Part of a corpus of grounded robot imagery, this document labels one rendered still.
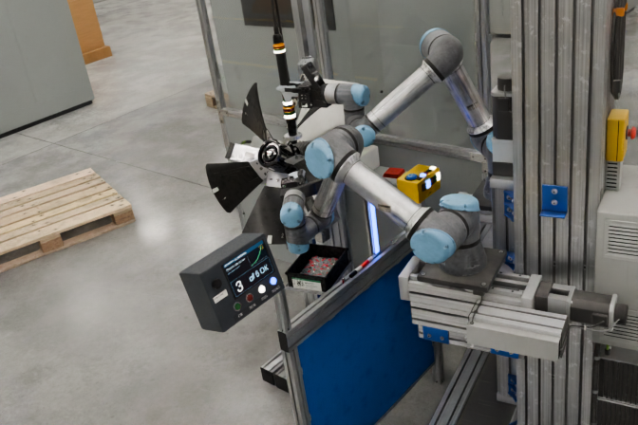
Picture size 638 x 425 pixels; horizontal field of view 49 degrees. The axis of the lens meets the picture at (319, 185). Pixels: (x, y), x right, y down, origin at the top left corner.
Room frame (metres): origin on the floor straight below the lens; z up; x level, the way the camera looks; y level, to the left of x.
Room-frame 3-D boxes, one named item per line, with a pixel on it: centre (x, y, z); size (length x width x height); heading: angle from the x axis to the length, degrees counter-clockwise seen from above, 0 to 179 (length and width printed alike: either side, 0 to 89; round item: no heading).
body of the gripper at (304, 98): (2.49, -0.03, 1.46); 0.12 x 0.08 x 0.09; 56
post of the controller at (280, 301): (1.92, 0.18, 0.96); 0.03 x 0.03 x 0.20; 46
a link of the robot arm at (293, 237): (2.15, 0.09, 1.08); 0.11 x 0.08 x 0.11; 140
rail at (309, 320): (2.23, -0.12, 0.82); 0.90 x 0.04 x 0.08; 136
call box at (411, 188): (2.52, -0.39, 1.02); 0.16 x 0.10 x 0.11; 136
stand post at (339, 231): (2.89, -0.06, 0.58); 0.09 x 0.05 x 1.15; 46
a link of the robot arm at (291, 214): (2.14, 0.10, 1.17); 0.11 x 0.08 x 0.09; 173
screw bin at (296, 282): (2.29, 0.05, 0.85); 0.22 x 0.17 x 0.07; 152
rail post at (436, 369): (2.54, -0.42, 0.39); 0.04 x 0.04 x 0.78; 46
